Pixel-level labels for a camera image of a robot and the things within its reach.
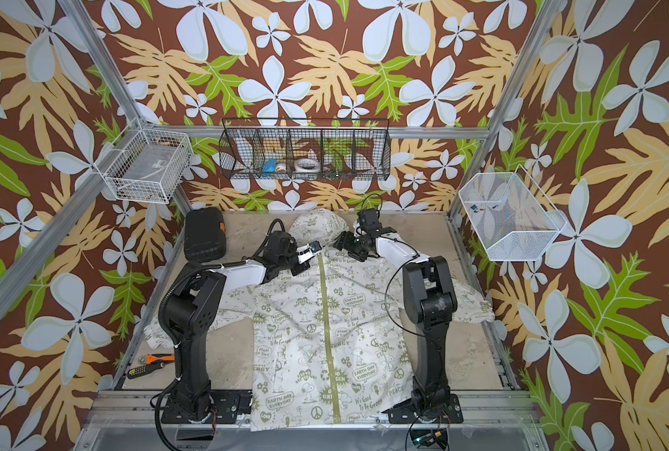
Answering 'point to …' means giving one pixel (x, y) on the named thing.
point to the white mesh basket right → (511, 220)
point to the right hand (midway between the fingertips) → (339, 246)
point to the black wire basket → (305, 148)
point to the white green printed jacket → (324, 341)
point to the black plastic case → (204, 234)
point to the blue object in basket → (269, 166)
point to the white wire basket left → (147, 166)
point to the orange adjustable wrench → (150, 358)
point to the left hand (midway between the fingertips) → (312, 248)
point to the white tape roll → (307, 165)
